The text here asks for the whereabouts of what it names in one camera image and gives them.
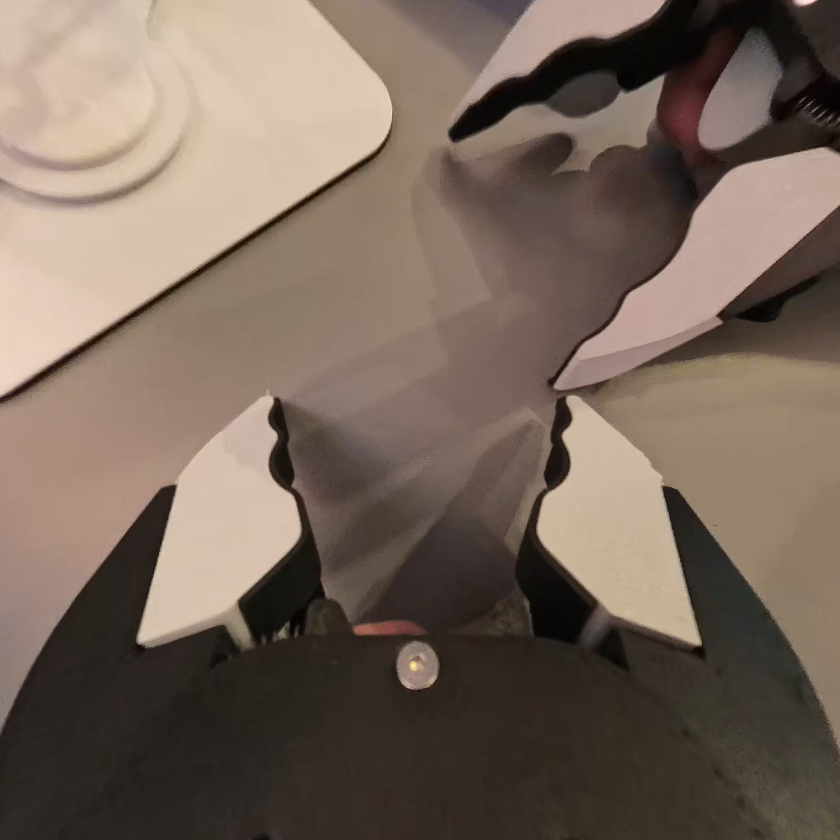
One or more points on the person's right hand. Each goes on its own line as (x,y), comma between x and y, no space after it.
(682,111)

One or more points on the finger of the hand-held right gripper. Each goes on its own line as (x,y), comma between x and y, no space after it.
(577,26)
(741,249)

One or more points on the clear round stand foot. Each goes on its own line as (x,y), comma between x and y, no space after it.
(79,98)

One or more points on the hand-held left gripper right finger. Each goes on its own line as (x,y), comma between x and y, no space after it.
(610,538)

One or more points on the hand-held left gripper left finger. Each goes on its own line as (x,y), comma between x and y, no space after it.
(223,538)

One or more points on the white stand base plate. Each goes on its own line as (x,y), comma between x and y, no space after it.
(262,164)

